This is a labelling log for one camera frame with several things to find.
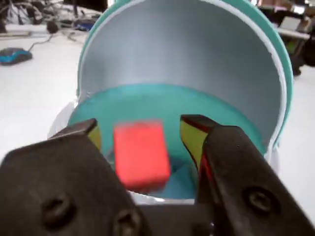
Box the white box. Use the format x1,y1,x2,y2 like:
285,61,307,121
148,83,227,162
278,17,311,40

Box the tangle of dark cables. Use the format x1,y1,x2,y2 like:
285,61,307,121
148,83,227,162
0,0,64,25

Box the teal whale-shaped bin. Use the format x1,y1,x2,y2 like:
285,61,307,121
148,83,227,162
66,0,295,200

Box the grey mouse cable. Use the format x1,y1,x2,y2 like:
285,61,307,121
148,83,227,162
28,31,56,52

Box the blue flat device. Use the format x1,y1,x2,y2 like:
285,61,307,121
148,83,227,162
73,18,96,31

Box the small black device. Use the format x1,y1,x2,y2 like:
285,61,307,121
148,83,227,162
46,21,59,34

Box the red lego block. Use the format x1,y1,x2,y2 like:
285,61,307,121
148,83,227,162
113,119,172,191

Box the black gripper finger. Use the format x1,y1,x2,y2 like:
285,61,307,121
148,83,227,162
180,114,315,236
0,118,151,236

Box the blue and black mouse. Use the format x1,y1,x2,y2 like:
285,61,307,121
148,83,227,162
0,47,33,66

